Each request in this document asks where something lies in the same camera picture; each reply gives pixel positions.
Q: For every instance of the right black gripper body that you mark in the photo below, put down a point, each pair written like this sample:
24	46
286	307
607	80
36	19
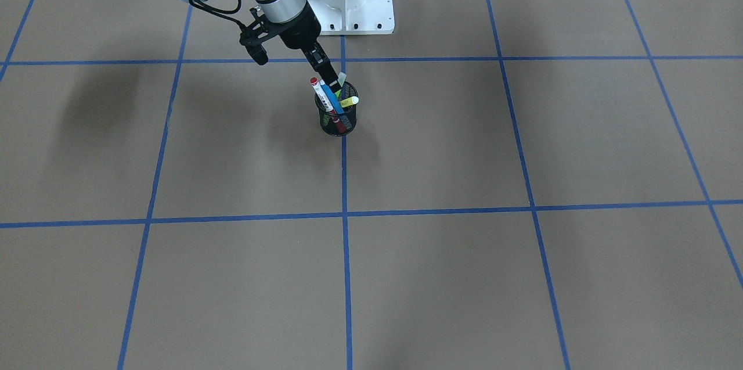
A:
300	33

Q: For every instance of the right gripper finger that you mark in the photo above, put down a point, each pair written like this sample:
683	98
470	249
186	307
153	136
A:
317	60
330	75

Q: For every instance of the blue highlighter pen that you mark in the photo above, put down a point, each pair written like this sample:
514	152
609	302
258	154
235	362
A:
331	98

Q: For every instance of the red white marker pen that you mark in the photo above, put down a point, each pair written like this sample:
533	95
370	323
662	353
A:
328	109

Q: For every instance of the green highlighter pen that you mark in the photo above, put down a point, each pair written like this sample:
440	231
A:
341	78

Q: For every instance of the yellow highlighter pen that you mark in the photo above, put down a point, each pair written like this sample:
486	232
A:
350	101

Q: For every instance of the black mesh pen cup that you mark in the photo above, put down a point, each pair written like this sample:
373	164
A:
348	118

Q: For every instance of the brown paper table cover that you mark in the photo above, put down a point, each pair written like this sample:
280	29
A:
533	184

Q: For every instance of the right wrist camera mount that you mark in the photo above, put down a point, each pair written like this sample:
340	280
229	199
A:
253	35

